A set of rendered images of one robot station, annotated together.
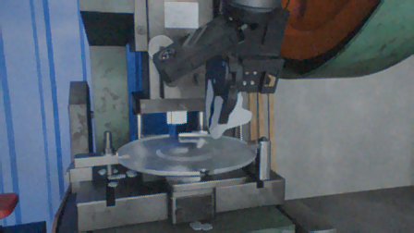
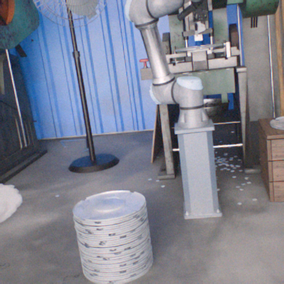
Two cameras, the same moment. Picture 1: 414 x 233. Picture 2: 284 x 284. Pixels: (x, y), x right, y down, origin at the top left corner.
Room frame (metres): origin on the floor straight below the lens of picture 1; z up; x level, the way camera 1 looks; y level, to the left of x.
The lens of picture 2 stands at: (-1.87, -0.79, 0.89)
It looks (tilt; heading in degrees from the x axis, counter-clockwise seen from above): 14 degrees down; 27
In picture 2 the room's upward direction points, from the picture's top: 7 degrees counter-clockwise
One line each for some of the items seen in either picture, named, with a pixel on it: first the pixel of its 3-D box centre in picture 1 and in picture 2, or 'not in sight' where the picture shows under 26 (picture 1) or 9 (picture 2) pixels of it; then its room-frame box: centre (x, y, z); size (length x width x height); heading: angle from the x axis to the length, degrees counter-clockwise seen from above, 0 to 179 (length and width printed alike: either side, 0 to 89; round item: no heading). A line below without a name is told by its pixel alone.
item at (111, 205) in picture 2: not in sight; (109, 204); (-0.55, 0.06, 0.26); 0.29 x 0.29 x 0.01
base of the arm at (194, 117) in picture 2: not in sight; (192, 114); (0.03, -0.12, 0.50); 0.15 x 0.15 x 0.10
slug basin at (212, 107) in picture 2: not in sight; (204, 110); (0.82, 0.08, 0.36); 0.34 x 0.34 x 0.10
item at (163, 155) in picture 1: (187, 151); (198, 47); (0.69, 0.04, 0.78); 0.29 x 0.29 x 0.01
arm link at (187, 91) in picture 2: not in sight; (188, 90); (0.03, -0.11, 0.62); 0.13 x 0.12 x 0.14; 77
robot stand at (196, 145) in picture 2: not in sight; (197, 168); (0.03, -0.12, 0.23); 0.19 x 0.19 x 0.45; 21
